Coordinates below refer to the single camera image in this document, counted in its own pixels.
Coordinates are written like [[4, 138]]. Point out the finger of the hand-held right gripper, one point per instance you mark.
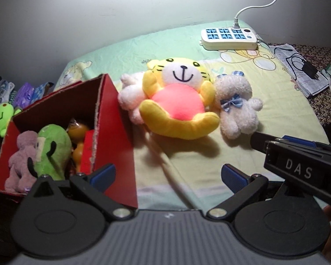
[[259, 142], [300, 140]]

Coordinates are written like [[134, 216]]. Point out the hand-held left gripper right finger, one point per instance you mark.
[[233, 176]]

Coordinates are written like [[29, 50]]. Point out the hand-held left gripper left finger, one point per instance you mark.
[[104, 174]]

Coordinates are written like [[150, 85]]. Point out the red cardboard box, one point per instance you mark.
[[115, 149]]

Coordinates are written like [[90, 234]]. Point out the white rabbit plush toy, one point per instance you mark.
[[237, 116]]

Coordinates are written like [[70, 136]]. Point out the green bean plush toy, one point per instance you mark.
[[55, 149]]

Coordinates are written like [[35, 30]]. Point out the pale pink plush toy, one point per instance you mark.
[[129, 96]]

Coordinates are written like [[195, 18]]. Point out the mauve bear plush toy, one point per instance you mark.
[[22, 154]]

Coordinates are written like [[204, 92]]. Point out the yellow tiger plush toy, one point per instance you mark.
[[176, 102]]

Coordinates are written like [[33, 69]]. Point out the brown patterned cloth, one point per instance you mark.
[[325, 110]]

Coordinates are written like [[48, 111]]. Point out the orange gourd ornament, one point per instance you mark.
[[78, 132]]

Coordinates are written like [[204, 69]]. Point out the black charger on papers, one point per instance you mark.
[[314, 88]]

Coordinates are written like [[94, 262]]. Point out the purple packet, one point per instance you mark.
[[24, 95]]

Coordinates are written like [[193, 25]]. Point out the green frog plush toy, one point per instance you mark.
[[0, 118]]

